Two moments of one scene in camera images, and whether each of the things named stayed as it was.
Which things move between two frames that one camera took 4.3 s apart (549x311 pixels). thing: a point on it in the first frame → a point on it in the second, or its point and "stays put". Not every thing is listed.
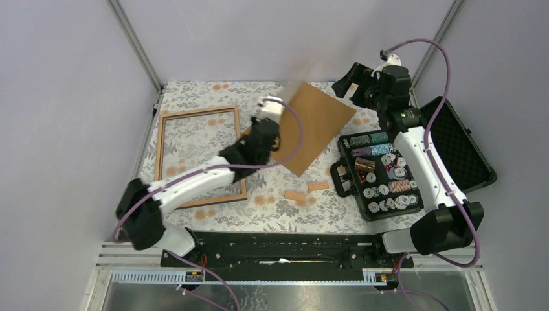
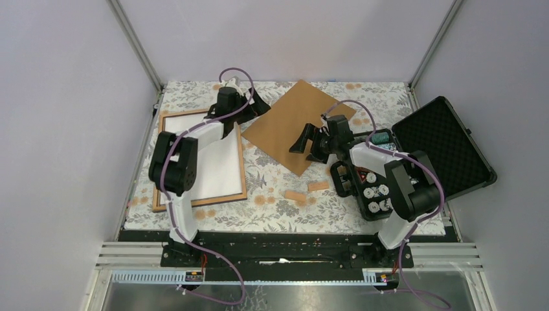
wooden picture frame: [159, 159] stays put
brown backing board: [321, 117] stays put
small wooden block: [316, 186] stays put
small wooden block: [295, 195] stays put
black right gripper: [358, 75] → [312, 133]
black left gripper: [254, 120] → [257, 107]
